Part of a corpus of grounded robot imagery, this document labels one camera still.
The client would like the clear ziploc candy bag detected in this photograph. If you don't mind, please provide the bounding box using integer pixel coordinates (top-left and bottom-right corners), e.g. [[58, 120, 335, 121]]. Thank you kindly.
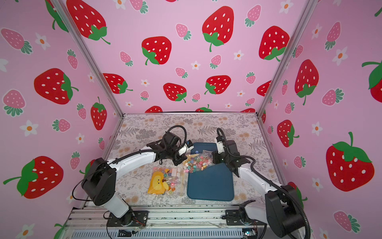
[[183, 150, 213, 173]]

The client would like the ziploc bag with yellow duck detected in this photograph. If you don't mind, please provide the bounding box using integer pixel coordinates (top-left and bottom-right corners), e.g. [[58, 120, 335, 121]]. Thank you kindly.
[[147, 167, 186, 197]]

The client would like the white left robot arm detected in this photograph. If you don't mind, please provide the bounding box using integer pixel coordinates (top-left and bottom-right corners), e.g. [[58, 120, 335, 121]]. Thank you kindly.
[[81, 131, 194, 226]]

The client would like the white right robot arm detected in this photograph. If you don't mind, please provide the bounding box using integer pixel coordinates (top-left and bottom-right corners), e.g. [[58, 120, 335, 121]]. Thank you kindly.
[[215, 136, 311, 239]]

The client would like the teal plastic tray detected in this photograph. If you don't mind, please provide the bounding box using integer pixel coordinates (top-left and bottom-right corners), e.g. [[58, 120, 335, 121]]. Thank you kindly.
[[187, 142, 235, 202]]

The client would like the black corrugated left cable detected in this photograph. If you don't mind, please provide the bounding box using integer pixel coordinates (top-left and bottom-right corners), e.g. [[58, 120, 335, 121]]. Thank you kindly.
[[165, 125, 188, 147]]

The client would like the black corrugated cable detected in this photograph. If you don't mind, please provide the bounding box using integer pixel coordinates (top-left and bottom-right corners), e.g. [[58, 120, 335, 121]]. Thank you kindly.
[[165, 125, 188, 147], [216, 127, 312, 239]]

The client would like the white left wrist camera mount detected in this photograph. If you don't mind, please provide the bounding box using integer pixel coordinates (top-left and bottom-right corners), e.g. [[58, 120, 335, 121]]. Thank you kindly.
[[178, 140, 194, 155]]

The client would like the black corrugated right cable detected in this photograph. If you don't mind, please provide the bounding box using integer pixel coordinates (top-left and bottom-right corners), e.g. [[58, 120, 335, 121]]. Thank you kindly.
[[216, 127, 312, 239]]

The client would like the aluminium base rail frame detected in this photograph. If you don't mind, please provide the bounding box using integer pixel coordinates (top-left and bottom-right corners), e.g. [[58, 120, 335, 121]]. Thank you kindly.
[[56, 203, 277, 239]]

